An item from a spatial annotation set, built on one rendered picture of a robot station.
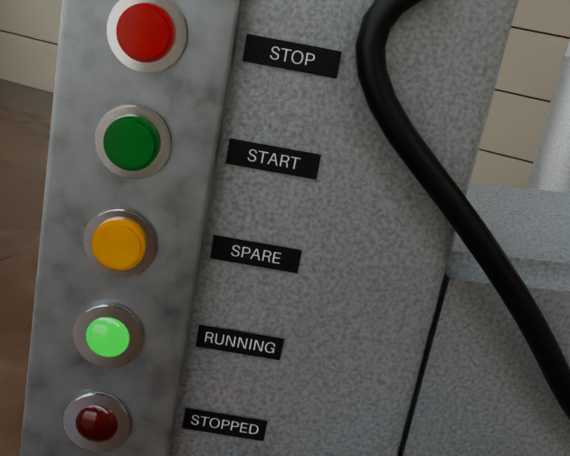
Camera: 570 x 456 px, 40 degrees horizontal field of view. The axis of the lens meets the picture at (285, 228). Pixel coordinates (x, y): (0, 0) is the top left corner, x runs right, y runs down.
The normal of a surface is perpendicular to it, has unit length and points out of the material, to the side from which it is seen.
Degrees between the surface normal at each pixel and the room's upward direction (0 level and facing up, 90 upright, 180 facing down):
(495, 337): 90
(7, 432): 0
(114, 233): 90
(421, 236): 90
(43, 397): 90
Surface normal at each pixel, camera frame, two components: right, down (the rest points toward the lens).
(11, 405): 0.18, -0.94
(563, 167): -0.90, -0.04
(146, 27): 0.00, 0.30
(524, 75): -0.39, 0.21
